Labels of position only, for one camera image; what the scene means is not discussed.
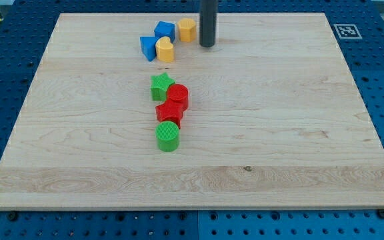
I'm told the yellow heart block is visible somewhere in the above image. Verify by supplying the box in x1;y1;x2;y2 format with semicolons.
155;36;175;63

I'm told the red star block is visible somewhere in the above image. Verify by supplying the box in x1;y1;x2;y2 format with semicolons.
155;99;183;128

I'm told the green cylinder block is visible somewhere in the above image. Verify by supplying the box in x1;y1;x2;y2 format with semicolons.
155;121;179;152

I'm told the blue triangle block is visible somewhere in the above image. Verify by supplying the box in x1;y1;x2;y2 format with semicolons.
139;36;159;61

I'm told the wooden board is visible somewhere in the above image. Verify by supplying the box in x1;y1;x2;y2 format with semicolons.
0;13;384;211

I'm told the green star block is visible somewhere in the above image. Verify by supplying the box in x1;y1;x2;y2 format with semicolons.
150;73;175;101

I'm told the white fiducial marker tag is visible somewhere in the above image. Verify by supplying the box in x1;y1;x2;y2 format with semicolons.
333;23;362;39

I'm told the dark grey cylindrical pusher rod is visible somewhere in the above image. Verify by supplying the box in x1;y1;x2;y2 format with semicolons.
199;0;218;47

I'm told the blue cube block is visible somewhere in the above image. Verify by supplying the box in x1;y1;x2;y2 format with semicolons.
154;21;175;43

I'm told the red cylinder block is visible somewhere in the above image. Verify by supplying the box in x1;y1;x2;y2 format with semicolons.
167;84;189;111

